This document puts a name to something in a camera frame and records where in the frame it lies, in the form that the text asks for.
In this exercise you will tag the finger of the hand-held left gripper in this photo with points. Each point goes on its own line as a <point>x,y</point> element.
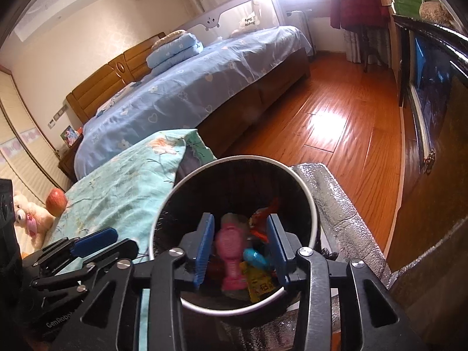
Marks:
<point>117,250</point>
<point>95,241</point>

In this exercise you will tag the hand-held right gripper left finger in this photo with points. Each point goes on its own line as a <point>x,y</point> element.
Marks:
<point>203,252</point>

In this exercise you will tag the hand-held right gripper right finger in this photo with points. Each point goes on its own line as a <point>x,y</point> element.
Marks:
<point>276,252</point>

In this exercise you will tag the blue plastic toy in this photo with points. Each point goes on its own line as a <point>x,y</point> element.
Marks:
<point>256,257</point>

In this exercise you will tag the pink plastic toy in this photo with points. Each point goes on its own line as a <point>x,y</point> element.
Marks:
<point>230,259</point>

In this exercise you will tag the yellow packet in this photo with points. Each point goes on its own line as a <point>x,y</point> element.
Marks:
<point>259,283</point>

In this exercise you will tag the red snack wrapper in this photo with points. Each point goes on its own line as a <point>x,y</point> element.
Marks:
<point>261,219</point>

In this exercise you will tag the white trash bin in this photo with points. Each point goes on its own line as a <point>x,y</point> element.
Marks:
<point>226,186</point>

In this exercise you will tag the red yellow apple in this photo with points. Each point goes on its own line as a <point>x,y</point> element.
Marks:
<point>56,201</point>

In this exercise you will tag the cream teddy bear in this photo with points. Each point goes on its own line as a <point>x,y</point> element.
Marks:
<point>33,215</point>

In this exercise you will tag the silver foil mat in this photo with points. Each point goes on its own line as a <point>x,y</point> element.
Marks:
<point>340,204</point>

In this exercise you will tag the wooden nightstand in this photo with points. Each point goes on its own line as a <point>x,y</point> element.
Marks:
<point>69,161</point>

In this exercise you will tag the sliding door wardrobe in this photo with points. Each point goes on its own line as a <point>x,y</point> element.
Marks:
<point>22,153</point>

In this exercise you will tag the flat printed pillow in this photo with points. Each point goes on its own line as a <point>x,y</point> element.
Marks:
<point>113,100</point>

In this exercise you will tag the wooden headboard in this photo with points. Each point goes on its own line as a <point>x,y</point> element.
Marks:
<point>98,87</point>

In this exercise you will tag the wooden television cabinet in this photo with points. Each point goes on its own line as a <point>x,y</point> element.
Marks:
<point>431,226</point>

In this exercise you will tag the bed with blue sheet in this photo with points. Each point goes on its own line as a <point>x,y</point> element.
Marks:
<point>182,91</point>

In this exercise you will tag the folded blue quilt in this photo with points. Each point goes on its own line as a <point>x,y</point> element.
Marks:
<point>175,51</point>

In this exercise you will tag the coat rack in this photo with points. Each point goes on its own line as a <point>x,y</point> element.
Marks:
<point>365,51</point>

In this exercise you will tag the white radiator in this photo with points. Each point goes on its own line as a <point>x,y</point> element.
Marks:
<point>305,29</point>

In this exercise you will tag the white plush toy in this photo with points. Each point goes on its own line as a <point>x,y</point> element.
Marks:
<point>248,22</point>

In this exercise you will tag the black television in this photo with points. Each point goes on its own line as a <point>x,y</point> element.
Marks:
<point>431,73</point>

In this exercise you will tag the dark red coat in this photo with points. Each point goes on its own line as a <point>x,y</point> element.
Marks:
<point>354,3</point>

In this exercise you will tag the brown teddy bear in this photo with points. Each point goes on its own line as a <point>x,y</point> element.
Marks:
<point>435,12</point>

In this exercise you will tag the photo frame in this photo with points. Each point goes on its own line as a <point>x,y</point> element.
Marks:
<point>70,136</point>

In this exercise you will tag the wall switch panel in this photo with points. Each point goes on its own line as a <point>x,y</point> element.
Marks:
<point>57,116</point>

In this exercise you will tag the grey bed guard rail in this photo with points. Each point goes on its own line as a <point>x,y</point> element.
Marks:
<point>219,14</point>

